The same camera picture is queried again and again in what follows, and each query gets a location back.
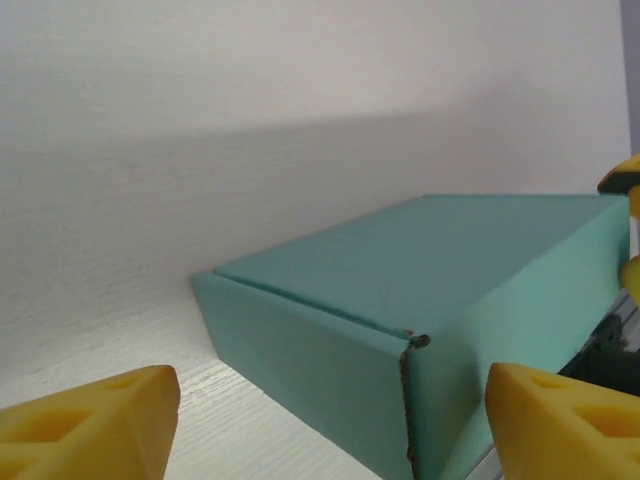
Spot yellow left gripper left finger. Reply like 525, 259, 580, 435
0, 364, 180, 480

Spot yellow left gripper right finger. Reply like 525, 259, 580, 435
487, 362, 640, 480

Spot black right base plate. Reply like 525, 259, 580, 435
557, 312, 640, 396

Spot teal paper box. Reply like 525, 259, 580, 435
192, 193, 631, 480

